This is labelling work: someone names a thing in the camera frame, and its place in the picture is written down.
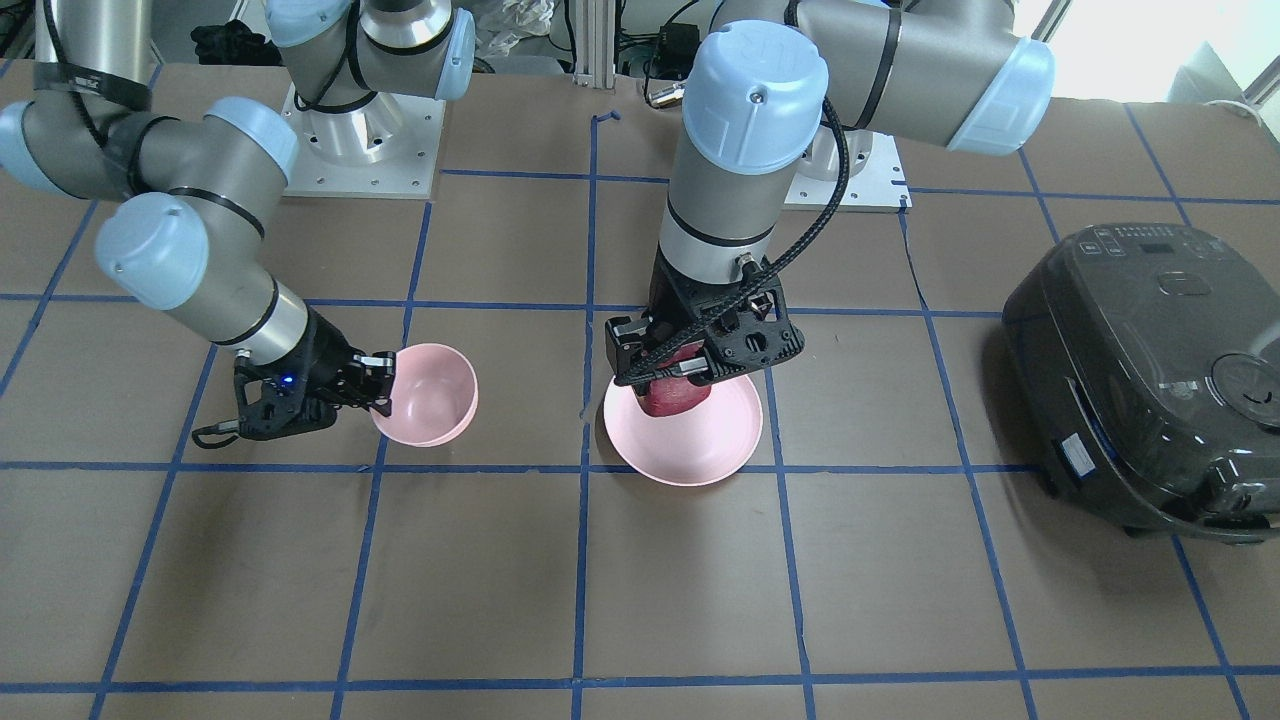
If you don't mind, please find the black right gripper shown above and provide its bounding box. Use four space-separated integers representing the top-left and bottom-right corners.
191 310 396 448

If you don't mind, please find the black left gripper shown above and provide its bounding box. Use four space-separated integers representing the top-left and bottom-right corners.
605 254 805 387

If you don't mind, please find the pink bowl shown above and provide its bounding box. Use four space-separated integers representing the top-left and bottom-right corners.
369 343 477 447

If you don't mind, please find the red apple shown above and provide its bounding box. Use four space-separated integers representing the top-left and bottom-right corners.
636 375 710 418

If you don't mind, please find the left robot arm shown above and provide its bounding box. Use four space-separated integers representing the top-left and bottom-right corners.
605 1 1056 395

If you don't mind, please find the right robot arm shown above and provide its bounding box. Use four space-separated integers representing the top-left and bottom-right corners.
3 1 477 448

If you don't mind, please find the pink plate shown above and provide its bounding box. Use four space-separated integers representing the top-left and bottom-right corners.
602 377 764 487

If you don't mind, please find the dark rice cooker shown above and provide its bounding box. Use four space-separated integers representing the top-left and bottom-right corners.
1002 223 1279 544

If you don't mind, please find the black braided cable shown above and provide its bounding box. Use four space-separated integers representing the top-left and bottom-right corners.
614 95 851 386

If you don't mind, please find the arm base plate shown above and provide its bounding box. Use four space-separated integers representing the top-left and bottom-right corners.
282 87 447 200
783 127 913 213

